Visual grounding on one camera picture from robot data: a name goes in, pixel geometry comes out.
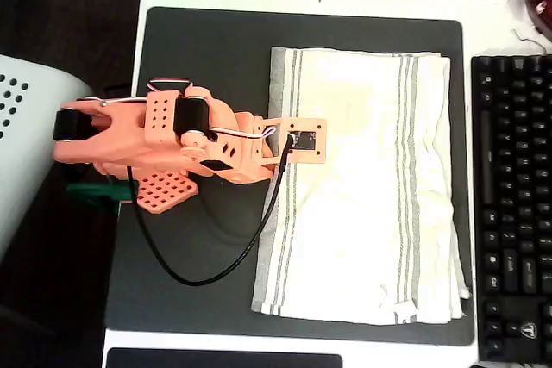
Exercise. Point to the green table clamp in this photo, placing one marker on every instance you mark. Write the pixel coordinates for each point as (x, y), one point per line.
(95, 193)

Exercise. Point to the orange camera mount plate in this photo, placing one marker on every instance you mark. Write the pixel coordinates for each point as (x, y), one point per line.
(302, 159)

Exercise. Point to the white striped dish towel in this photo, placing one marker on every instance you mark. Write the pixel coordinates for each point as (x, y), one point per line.
(353, 213)

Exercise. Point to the white perforated chair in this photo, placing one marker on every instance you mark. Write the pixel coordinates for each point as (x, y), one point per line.
(26, 161)

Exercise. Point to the flat black device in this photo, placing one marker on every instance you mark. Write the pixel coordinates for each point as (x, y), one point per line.
(224, 360)

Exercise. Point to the black desk mat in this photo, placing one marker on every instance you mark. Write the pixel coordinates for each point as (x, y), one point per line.
(207, 62)

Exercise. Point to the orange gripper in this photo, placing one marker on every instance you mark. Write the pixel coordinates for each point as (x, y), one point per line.
(251, 160)

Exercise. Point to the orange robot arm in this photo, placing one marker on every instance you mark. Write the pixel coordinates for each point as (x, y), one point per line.
(125, 135)

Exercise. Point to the black keyboard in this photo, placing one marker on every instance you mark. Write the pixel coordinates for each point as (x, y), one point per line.
(513, 213)

